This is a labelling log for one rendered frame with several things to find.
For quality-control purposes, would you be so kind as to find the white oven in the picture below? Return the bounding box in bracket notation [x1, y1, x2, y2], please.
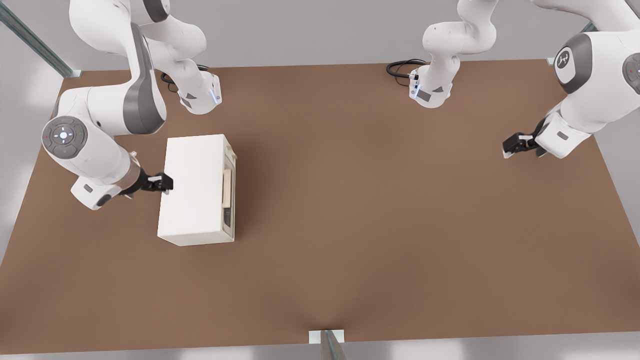
[157, 134, 238, 247]

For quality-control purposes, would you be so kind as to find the white oven door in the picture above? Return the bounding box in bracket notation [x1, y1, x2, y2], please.
[220, 136, 238, 244]

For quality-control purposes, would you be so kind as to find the black cable loop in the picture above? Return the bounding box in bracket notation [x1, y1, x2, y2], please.
[160, 64, 211, 94]
[386, 59, 429, 87]

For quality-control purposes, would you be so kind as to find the silver frame post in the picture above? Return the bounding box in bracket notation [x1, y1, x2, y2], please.
[0, 2, 83, 79]
[308, 329, 347, 360]

